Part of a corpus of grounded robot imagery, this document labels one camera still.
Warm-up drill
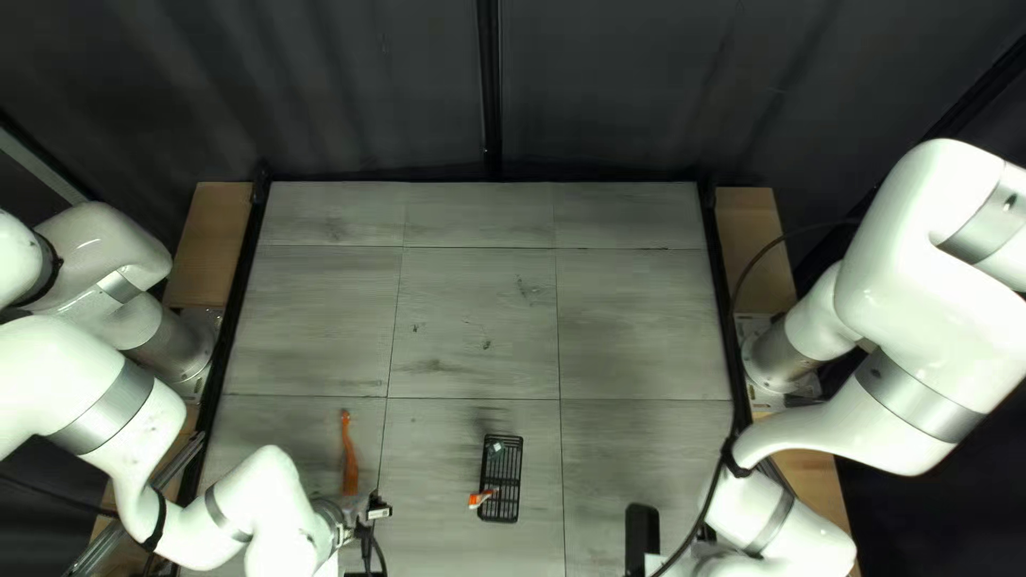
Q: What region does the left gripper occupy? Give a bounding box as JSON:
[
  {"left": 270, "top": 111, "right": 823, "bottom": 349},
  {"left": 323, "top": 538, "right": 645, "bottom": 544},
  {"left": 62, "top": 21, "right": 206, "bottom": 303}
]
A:
[{"left": 337, "top": 494, "right": 394, "bottom": 530}]

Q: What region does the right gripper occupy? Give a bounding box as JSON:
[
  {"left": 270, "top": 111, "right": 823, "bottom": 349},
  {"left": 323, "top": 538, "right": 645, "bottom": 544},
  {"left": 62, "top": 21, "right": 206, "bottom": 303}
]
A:
[{"left": 643, "top": 551, "right": 700, "bottom": 577}]

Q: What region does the orange animal-shaped toothbrush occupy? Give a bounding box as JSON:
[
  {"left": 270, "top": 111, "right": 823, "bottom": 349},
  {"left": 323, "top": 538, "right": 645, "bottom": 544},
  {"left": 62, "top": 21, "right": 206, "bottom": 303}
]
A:
[{"left": 340, "top": 409, "right": 360, "bottom": 496}]

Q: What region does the black cable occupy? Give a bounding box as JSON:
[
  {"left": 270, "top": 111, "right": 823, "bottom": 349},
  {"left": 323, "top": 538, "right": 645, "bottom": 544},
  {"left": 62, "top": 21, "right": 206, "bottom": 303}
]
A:
[
  {"left": 356, "top": 519, "right": 391, "bottom": 577},
  {"left": 661, "top": 218, "right": 867, "bottom": 577}
]

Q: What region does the black wire toothbrush holder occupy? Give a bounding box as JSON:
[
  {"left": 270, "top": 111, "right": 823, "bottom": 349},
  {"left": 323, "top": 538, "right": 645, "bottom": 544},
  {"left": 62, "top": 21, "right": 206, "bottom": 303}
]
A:
[{"left": 478, "top": 434, "right": 524, "bottom": 524}]

